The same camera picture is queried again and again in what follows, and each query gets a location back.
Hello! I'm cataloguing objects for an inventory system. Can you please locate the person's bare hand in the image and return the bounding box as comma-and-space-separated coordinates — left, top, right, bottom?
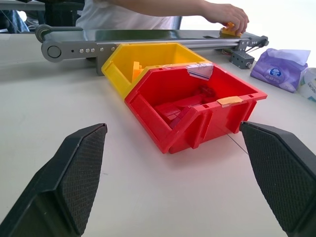
201, 3, 249, 35

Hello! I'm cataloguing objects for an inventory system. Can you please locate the red plastic storage bin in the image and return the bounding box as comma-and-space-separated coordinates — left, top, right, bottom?
124, 63, 268, 155

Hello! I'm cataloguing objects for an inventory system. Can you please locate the grey conveyor belt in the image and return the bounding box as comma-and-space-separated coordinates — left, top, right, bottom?
35, 24, 269, 77

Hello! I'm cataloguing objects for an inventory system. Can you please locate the yellow plastic storage bin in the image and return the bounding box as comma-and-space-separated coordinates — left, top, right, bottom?
101, 42, 212, 104

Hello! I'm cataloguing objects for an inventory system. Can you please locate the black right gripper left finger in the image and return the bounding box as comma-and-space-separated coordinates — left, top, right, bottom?
0, 122, 108, 237

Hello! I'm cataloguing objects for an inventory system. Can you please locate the beige tape strip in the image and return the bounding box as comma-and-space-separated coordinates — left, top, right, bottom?
216, 95, 244, 109

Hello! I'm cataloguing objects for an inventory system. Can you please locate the red toy blocks pile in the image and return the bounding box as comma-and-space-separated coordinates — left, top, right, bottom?
154, 84, 217, 129

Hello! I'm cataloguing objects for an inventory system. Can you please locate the yellow toy block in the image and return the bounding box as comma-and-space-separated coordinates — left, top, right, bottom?
219, 21, 242, 39

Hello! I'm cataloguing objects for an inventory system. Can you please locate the yellow block in bin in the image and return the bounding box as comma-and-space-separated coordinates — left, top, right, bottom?
130, 61, 144, 83

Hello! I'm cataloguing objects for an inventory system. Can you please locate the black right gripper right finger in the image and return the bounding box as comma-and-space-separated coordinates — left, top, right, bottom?
239, 120, 316, 237

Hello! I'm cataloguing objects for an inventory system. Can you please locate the white torn label sticker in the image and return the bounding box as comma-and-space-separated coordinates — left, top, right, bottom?
186, 62, 214, 81

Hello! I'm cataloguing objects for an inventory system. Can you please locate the person's white shirt torso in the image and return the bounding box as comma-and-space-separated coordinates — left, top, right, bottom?
75, 0, 210, 30

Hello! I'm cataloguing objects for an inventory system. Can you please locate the purple tissue pack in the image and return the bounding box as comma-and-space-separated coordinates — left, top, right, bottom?
249, 48, 311, 93

